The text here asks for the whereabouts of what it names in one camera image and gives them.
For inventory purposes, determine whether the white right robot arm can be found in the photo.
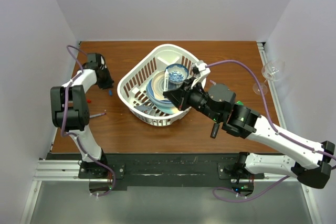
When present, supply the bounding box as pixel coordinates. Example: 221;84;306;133
163;78;335;189

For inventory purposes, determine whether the blue rimmed plate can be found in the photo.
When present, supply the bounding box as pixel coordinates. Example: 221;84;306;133
146;80;174;108

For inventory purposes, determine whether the purple pen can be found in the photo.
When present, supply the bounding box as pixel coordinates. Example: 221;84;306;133
89;112;106;119

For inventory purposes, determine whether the blue floral ceramic bowl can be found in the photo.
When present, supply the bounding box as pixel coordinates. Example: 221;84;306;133
165;63;189;84

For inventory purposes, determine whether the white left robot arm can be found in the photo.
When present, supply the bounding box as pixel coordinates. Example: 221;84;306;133
50;53;114;178

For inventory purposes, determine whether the white plastic dish basket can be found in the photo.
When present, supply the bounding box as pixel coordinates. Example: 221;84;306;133
117;44;199;126

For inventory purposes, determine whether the white blue marker pen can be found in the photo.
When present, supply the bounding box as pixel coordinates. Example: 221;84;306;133
163;69;169;92

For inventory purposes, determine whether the clear wine glass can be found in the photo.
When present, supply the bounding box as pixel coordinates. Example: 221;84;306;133
253;59;285;95

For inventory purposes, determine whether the black green highlighter pen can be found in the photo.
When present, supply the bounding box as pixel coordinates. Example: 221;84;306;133
211;123;220;138

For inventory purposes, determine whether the cream and teal plate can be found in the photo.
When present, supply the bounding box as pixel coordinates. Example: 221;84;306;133
153;99;180;115

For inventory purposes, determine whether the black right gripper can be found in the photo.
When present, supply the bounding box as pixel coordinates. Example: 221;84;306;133
164;76;222;122

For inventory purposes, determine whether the beige blue swirl plate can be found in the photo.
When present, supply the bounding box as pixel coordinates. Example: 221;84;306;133
152;71;181;100

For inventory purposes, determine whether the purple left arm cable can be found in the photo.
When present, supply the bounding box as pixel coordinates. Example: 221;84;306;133
60;45;116;197

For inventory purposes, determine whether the grey ceramic mug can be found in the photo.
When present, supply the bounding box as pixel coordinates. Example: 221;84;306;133
135;103;155;116

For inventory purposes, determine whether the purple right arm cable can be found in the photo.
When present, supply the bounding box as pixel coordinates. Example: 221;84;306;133
206;59;336;203

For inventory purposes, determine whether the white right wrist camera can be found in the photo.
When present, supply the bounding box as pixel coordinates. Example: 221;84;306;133
192;60;211;85

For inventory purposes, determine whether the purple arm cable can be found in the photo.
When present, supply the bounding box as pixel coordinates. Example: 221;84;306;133
60;45;116;197
206;59;336;203

